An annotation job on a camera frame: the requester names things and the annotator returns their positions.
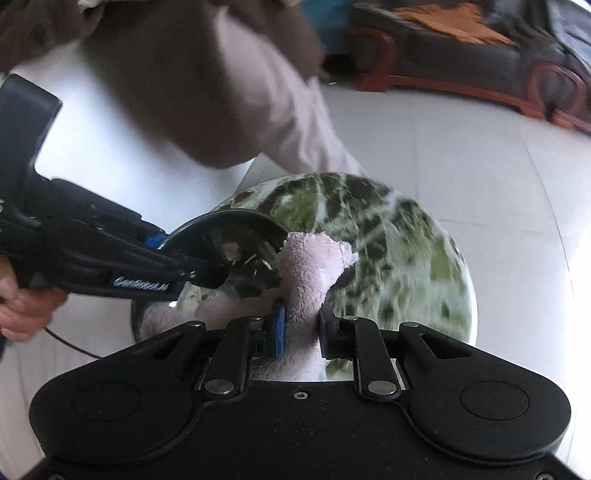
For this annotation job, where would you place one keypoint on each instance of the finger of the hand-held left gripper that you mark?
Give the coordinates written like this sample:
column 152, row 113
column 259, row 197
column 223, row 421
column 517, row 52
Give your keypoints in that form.
column 147, row 233
column 184, row 270

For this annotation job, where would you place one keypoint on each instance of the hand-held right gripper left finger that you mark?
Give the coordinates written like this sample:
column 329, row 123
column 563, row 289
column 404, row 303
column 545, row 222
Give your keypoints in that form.
column 279, row 328

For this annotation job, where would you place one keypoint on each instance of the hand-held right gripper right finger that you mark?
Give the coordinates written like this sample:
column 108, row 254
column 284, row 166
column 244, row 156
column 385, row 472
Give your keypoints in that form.
column 326, row 331

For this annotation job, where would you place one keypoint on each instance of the steel bowl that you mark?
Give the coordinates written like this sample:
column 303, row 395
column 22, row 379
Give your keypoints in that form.
column 244, row 281

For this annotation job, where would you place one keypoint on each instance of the pink fluffy towel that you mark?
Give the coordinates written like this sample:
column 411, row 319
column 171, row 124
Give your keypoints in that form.
column 309, row 267

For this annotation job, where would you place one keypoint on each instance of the person's left hand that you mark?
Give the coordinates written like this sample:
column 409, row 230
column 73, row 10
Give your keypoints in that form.
column 27, row 314

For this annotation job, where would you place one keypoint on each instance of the round green marble table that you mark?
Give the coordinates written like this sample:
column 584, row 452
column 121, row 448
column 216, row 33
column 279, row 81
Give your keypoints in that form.
column 392, row 258

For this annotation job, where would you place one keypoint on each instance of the blue object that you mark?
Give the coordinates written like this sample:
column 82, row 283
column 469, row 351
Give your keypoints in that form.
column 323, row 16

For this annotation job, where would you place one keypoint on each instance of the orange fringed cloth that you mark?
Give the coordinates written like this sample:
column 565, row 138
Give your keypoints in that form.
column 452, row 25

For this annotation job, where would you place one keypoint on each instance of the dark sofa with wooden frame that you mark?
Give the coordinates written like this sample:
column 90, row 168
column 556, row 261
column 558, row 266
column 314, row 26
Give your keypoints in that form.
column 461, row 69

